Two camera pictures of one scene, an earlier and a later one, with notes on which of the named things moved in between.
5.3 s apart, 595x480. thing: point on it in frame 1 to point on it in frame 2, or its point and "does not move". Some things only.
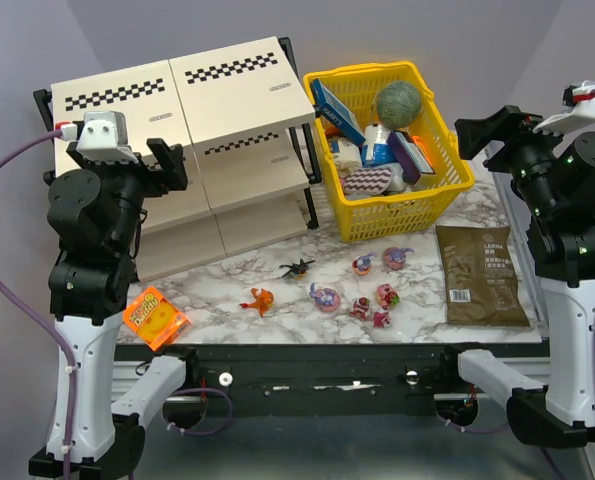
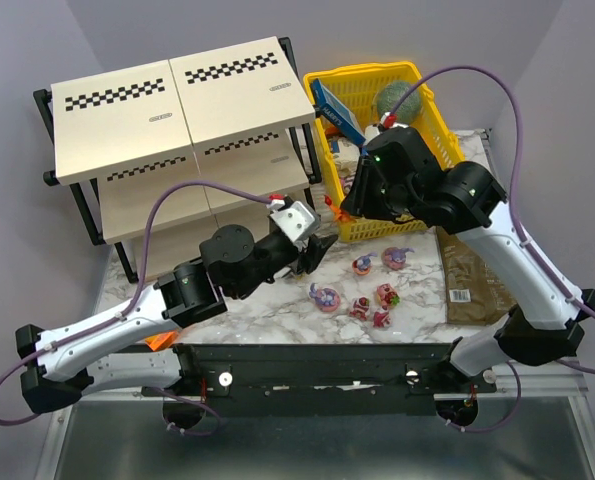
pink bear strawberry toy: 387,296 does not move
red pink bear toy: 360,307 does not move
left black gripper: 153,169 to 301,251
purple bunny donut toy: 326,299 does not move
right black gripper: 500,138 to 359,191
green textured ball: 398,105 does not move
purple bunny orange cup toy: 362,264 does not move
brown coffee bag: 481,281 does not move
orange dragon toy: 263,300 to 339,215
